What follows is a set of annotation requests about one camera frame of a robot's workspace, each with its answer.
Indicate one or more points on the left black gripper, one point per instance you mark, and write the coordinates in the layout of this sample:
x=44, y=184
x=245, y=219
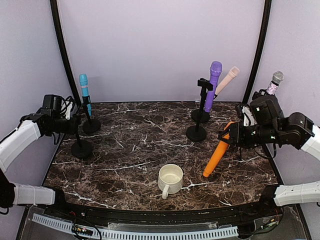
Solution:
x=72, y=128

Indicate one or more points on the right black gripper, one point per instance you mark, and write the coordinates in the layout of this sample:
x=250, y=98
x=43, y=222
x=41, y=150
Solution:
x=237, y=135

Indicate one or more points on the orange toy microphone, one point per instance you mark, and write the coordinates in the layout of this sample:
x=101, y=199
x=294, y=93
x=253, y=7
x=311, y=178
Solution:
x=213, y=162

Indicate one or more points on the black stand of blue microphone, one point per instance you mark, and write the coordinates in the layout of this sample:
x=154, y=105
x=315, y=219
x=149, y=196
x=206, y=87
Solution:
x=92, y=125

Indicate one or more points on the black stand of orange microphone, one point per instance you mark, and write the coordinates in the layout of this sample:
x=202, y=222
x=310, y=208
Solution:
x=81, y=149

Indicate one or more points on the black stand of purple microphone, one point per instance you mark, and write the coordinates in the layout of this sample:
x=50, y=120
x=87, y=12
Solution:
x=197, y=133

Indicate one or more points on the blue toy microphone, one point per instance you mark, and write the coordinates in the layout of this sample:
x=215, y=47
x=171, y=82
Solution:
x=83, y=81

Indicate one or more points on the purple toy microphone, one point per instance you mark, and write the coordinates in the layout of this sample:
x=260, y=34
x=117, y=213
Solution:
x=215, y=72

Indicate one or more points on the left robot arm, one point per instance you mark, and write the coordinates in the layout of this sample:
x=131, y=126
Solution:
x=31, y=127

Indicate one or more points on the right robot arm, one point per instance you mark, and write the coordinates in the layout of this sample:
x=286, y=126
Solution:
x=272, y=127

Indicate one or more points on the pink toy microphone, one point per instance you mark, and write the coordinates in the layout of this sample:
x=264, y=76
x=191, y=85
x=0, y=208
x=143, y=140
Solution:
x=232, y=73

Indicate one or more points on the silver glitter microphone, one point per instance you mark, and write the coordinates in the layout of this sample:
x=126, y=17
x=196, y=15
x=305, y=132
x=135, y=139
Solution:
x=273, y=86

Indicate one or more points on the white ceramic mug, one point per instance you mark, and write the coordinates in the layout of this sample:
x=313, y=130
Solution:
x=170, y=180

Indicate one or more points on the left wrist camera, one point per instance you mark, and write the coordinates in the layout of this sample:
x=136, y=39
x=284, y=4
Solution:
x=67, y=107

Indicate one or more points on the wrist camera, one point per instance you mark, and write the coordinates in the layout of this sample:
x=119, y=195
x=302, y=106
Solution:
x=67, y=107
x=244, y=113

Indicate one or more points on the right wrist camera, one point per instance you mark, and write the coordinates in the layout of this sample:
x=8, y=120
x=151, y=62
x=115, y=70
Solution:
x=244, y=113

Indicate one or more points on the black front rail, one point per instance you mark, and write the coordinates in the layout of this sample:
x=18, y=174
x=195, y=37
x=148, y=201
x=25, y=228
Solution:
x=237, y=215

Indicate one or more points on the left black frame post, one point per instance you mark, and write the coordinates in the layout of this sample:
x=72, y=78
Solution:
x=63, y=51

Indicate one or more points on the black frame post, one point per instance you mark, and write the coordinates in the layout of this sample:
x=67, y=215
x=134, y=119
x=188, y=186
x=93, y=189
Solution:
x=259, y=50
x=63, y=51

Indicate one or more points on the white cable duct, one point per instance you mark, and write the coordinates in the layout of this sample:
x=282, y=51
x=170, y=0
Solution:
x=133, y=232

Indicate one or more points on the right black frame post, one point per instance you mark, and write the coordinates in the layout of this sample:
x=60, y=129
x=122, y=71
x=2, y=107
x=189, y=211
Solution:
x=259, y=50

